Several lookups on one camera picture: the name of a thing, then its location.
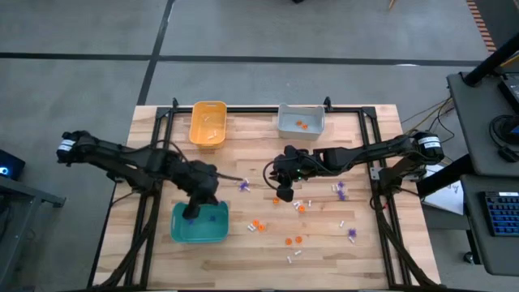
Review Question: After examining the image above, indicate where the yellow floor cable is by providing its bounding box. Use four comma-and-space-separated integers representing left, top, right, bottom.
403, 97, 455, 137

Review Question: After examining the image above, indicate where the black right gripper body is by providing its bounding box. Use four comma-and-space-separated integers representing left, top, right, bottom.
269, 144, 322, 203

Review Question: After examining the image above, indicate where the orange plastic basket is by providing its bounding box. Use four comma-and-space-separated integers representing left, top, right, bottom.
188, 100, 228, 150

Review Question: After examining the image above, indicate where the dark grey keyboard desk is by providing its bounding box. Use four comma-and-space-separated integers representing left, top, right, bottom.
460, 174, 519, 277

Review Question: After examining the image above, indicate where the black floor cable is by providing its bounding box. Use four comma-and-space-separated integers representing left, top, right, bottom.
405, 97, 457, 139

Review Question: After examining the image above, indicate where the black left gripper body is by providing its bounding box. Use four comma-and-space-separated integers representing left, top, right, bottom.
172, 160, 222, 208

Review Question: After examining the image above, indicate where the black coiled cable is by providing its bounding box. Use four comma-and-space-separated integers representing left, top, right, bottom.
488, 114, 519, 148

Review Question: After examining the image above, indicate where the black left wrist camera cable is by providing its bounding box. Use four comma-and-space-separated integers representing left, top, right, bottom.
156, 140, 245, 183

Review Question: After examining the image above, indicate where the black backlit keyboard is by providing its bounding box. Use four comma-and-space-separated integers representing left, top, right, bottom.
483, 191, 519, 238

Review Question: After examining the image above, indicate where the black box with blue light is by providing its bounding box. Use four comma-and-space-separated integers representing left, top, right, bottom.
0, 148, 26, 183

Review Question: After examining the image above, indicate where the black aluminium table frame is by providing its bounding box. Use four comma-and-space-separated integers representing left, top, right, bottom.
87, 96, 445, 292

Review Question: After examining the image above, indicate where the black mat orange striped edge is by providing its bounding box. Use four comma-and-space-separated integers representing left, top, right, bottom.
465, 0, 519, 56

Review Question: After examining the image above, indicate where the black stand pole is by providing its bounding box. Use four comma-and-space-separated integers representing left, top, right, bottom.
463, 34, 519, 88

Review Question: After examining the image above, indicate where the white paper sheet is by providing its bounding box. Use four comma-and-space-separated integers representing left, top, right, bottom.
422, 164, 465, 216

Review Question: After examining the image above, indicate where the teal plastic basket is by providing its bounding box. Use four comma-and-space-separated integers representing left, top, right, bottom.
169, 200, 230, 244

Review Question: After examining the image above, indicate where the black desk foot beam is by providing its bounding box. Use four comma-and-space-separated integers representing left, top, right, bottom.
415, 160, 475, 199

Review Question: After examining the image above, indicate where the white plastic basket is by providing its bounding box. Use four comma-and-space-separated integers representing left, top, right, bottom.
277, 102, 326, 142

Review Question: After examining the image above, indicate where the grey metal bench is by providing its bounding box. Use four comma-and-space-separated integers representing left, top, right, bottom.
0, 174, 67, 292

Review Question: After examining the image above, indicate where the dark grey desk with pole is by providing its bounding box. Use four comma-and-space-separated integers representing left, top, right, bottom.
446, 71, 519, 178

